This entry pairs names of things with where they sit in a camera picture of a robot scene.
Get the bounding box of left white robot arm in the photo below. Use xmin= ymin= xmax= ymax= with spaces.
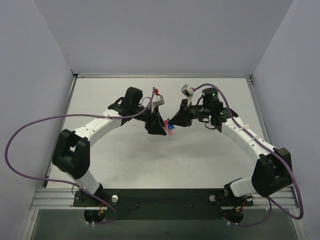
xmin=52 ymin=87 xmax=167 ymax=206

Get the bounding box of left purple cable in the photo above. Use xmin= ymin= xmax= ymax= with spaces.
xmin=4 ymin=86 xmax=161 ymax=225

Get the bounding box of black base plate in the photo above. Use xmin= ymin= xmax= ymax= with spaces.
xmin=72 ymin=187 xmax=255 ymax=221

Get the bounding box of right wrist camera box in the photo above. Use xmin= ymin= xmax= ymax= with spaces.
xmin=181 ymin=84 xmax=195 ymax=98

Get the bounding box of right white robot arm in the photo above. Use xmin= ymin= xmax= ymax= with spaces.
xmin=170 ymin=84 xmax=293 ymax=198

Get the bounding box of pink keychain charm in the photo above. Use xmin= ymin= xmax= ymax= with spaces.
xmin=164 ymin=119 xmax=174 ymax=136

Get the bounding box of blue capped key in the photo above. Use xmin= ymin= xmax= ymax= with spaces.
xmin=167 ymin=120 xmax=175 ymax=131

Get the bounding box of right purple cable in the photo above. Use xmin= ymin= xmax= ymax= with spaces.
xmin=190 ymin=83 xmax=305 ymax=227

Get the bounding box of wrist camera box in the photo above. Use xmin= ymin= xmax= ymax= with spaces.
xmin=181 ymin=84 xmax=195 ymax=98
xmin=151 ymin=94 xmax=165 ymax=109

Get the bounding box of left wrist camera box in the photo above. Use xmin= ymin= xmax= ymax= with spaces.
xmin=151 ymin=94 xmax=165 ymax=109

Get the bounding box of purple cable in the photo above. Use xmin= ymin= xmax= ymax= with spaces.
xmin=190 ymin=83 xmax=305 ymax=227
xmin=4 ymin=86 xmax=161 ymax=225

